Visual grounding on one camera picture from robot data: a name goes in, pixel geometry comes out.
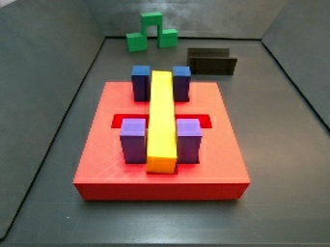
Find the green bridge-shaped block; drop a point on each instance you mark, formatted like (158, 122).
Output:
(168, 36)

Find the red base board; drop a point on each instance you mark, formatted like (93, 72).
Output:
(106, 178)

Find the yellow long bar block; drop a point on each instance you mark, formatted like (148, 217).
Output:
(162, 128)

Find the purple block right post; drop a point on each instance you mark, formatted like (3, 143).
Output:
(189, 132)

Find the purple block post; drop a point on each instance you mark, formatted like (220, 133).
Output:
(133, 137)
(189, 132)

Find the purple block left post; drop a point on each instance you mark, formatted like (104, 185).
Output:
(133, 137)

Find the blue block left post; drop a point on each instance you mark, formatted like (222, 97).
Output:
(141, 82)

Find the blue block post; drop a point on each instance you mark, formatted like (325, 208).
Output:
(141, 82)
(181, 83)

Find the blue block right post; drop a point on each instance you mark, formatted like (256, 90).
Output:
(181, 83)

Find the black metal bracket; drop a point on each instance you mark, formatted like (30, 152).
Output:
(212, 61)

